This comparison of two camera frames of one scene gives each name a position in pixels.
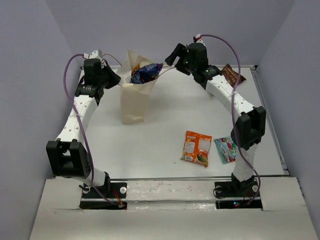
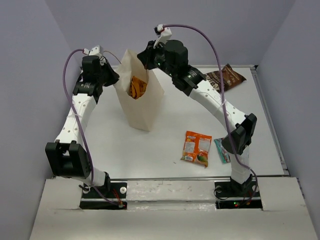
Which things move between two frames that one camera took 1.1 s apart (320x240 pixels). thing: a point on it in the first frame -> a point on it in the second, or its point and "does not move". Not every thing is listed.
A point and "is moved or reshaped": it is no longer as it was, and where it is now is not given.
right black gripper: [183, 51] -> [147, 56]
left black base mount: [112, 195] does not move
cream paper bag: [133, 97] is moved or reshaped
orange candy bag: [196, 148] does not move
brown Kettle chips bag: [232, 76] does not move
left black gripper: [115, 79] does not move
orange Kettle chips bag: [137, 66] -> [137, 87]
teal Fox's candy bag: [226, 149] does not move
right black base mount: [236, 194] does not move
